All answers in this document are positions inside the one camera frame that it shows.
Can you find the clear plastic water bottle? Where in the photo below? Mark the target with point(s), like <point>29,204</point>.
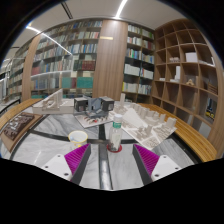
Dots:
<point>115,136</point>

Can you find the wide bookshelf full of books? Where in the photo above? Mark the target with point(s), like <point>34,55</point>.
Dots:
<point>73,53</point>

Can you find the long slanted ceiling light strip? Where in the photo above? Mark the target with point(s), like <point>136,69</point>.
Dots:
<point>46,36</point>

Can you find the brown model on wooden board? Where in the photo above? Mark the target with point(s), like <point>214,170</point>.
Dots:
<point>16,128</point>

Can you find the dark grey building model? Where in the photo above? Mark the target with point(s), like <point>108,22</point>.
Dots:
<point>95,105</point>

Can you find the curved wooden slatted bench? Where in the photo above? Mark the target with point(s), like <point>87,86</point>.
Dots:
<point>193,136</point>
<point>15,111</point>

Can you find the bookshelf behind glass case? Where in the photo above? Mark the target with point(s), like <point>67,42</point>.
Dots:
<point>16,76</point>

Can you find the narrow bookshelf with white books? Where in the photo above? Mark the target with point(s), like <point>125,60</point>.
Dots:
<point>138,63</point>

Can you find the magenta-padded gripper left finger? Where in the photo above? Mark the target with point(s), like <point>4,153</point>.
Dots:
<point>60,165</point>

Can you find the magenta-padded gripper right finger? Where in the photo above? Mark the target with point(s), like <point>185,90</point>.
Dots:
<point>165,165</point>

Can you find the flat round red coaster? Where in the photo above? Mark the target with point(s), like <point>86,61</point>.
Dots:
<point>109,150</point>

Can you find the white building model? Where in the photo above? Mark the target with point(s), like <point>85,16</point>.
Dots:
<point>53,103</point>

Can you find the white city block model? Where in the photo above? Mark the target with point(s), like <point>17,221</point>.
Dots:
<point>146,126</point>

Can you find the wooden cubby shelf unit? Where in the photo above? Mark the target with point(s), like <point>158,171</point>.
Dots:
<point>186,73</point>

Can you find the straight ceiling light strip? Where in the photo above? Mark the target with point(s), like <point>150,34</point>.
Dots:
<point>120,8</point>

